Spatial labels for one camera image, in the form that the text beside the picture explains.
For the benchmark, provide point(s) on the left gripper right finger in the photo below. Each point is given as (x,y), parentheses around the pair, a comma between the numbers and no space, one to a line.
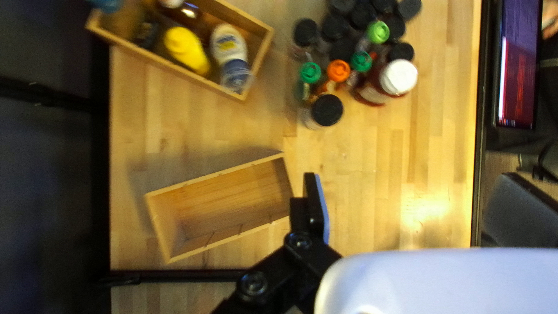
(523,218)

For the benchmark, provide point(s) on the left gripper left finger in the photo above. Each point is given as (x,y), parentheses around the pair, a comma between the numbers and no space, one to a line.
(305,244)

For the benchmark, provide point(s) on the spice jar black lid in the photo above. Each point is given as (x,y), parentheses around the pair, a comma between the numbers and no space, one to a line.
(362,15)
(333,28)
(327,110)
(305,31)
(396,27)
(342,49)
(401,51)
(409,8)
(342,4)
(383,5)

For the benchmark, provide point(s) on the red ketchup bottle white cap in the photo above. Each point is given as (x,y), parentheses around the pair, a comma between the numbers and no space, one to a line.
(396,77)

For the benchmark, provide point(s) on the white squeeze bottle blue cap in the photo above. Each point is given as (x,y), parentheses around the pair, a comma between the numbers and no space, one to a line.
(229,48)

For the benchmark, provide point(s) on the yellow mustard bottle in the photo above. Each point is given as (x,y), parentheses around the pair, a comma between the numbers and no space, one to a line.
(185,48)

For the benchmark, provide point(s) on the brown sauce bottle cream cap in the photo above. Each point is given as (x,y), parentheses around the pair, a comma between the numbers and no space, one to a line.
(187,15)

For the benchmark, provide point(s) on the baby food pouch green cap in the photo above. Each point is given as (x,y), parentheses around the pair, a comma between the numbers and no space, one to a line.
(377,31)
(310,72)
(361,61)

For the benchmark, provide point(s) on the baby food pouch orange cap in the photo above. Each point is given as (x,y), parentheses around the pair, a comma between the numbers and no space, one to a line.
(338,69)

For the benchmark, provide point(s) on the open wooden box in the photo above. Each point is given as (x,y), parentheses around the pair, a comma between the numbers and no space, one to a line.
(174,69)
(218,209)

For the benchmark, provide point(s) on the laptop with purple screen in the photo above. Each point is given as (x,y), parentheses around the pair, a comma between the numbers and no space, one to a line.
(518,65)

